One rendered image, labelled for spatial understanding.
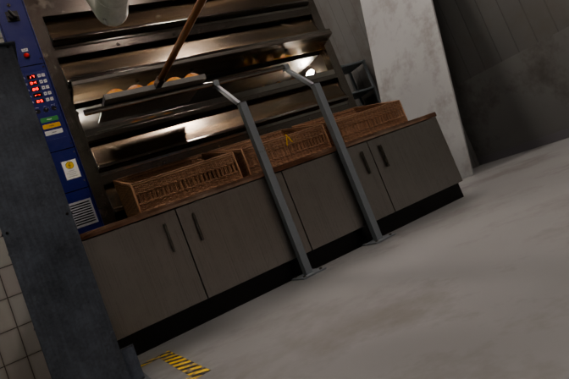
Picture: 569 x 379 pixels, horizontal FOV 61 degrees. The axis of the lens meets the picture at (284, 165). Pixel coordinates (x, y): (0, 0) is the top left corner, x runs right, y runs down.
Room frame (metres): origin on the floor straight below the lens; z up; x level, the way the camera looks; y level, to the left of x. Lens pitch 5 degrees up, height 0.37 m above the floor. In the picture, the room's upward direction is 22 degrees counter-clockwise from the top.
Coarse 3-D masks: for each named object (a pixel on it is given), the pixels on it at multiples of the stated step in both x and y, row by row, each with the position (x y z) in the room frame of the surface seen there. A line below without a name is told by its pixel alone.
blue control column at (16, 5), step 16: (0, 0) 2.53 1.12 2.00; (16, 0) 2.56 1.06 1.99; (0, 16) 2.51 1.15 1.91; (16, 32) 2.54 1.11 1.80; (32, 32) 2.58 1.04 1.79; (16, 48) 2.53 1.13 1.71; (32, 48) 2.56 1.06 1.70; (32, 64) 2.55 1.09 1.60; (48, 144) 2.52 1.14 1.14; (64, 144) 2.56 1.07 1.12; (64, 160) 2.54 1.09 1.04; (64, 176) 2.53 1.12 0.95; (64, 192) 2.52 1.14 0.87; (80, 192) 2.55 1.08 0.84; (96, 208) 2.58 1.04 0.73; (96, 224) 2.56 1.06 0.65
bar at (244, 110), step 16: (288, 64) 2.87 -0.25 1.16; (224, 80) 2.67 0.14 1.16; (304, 80) 2.75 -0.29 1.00; (144, 96) 2.45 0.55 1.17; (160, 96) 2.49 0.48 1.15; (320, 96) 2.67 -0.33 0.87; (96, 112) 2.33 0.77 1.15; (240, 112) 2.46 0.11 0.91; (256, 128) 2.45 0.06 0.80; (336, 128) 2.68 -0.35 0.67; (256, 144) 2.44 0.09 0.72; (336, 144) 2.68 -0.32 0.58; (272, 176) 2.44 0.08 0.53; (352, 176) 2.66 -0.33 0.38; (272, 192) 2.46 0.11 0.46; (288, 208) 2.45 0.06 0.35; (368, 208) 2.67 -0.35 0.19; (288, 224) 2.44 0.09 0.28; (368, 224) 2.68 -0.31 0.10; (304, 256) 2.45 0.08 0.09; (304, 272) 2.45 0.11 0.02
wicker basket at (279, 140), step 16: (304, 128) 2.93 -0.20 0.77; (320, 128) 2.76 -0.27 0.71; (240, 144) 3.01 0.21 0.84; (272, 144) 2.59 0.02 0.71; (288, 144) 2.64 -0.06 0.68; (304, 144) 2.69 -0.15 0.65; (320, 144) 2.73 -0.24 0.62; (240, 160) 2.56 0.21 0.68; (256, 160) 3.00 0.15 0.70; (272, 160) 2.57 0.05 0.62; (288, 160) 2.62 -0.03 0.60
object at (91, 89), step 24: (240, 48) 3.01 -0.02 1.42; (264, 48) 3.11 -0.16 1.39; (288, 48) 3.27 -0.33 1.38; (312, 48) 3.44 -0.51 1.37; (120, 72) 2.64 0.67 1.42; (144, 72) 2.71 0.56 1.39; (168, 72) 2.84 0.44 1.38; (192, 72) 2.97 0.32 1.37; (216, 72) 3.11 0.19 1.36; (72, 96) 2.64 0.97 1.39; (96, 96) 2.72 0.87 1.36
